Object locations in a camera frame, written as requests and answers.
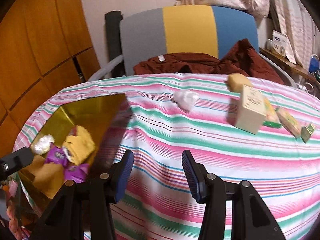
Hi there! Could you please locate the wooden wardrobe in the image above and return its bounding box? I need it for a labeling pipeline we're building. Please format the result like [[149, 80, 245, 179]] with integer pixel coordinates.
[[0, 0, 100, 160]]

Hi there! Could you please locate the wooden side shelf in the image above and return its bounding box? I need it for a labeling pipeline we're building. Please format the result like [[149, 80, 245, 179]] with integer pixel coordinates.
[[259, 47, 320, 85]]

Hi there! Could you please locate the white blue printed box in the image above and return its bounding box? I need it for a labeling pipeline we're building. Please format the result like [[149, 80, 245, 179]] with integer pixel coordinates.
[[271, 30, 288, 55]]

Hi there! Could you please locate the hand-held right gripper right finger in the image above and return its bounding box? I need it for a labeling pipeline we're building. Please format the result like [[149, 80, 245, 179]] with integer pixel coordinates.
[[181, 150, 287, 240]]

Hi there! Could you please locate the black rolled mat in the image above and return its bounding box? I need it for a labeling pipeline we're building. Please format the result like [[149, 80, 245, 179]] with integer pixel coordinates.
[[105, 10, 124, 77]]

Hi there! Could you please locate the grey yellow blue chair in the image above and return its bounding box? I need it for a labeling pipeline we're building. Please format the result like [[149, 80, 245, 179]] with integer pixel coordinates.
[[89, 5, 298, 88]]

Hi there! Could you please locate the dark red garment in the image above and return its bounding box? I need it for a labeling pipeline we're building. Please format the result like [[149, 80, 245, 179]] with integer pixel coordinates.
[[134, 39, 284, 84]]

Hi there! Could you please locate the hanging pink patterned curtain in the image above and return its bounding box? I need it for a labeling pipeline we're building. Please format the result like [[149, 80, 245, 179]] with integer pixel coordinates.
[[266, 0, 320, 68]]

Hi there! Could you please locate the purple snack packet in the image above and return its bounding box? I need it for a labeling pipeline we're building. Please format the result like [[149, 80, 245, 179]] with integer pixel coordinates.
[[45, 147, 68, 167], [64, 163, 90, 183]]

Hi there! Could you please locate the pink braided cord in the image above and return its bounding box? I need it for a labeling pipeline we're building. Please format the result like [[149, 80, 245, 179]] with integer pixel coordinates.
[[7, 180, 21, 232]]

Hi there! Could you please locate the white ball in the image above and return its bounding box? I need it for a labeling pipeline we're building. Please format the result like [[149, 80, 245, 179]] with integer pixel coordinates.
[[31, 134, 55, 155]]

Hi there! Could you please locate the white plastic bag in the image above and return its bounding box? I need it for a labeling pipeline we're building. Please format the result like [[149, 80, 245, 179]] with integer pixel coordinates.
[[174, 89, 199, 112]]

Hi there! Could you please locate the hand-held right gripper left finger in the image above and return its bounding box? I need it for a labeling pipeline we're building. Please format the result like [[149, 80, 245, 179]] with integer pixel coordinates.
[[30, 149, 135, 240]]

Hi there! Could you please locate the cream cardboard box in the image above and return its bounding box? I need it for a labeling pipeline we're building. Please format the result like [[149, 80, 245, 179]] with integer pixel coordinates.
[[226, 84, 267, 135]]

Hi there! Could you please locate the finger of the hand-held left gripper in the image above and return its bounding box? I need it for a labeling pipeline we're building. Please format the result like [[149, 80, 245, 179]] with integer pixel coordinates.
[[0, 147, 35, 180]]

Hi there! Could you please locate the small green carton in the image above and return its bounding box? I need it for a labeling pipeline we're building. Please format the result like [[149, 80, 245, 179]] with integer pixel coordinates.
[[301, 123, 316, 143]]

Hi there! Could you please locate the striped pink green tablecloth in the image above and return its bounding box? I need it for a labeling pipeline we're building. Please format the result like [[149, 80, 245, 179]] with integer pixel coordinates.
[[14, 72, 320, 240]]

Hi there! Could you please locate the small blue fan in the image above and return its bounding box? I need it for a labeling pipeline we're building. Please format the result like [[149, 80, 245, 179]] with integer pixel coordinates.
[[309, 54, 320, 73]]

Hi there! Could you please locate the gold metal tin box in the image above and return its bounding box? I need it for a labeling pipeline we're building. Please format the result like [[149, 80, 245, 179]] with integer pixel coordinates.
[[17, 93, 130, 220]]

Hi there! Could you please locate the large yellow sponge block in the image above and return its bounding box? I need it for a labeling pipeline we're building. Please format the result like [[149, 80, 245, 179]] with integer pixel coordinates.
[[62, 126, 96, 165]]

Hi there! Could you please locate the yellow green packet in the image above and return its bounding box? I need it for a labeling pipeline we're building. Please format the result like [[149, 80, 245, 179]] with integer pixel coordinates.
[[262, 97, 282, 129]]

